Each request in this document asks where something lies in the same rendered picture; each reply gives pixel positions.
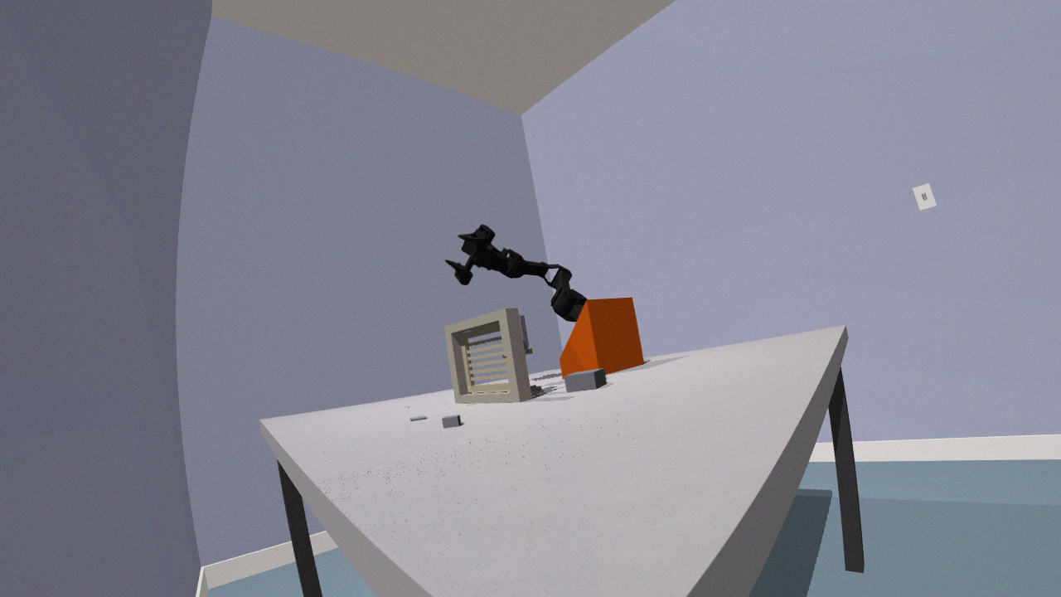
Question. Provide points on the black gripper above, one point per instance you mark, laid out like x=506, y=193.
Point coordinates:
x=480, y=257

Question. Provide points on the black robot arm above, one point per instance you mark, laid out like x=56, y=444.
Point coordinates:
x=566, y=302

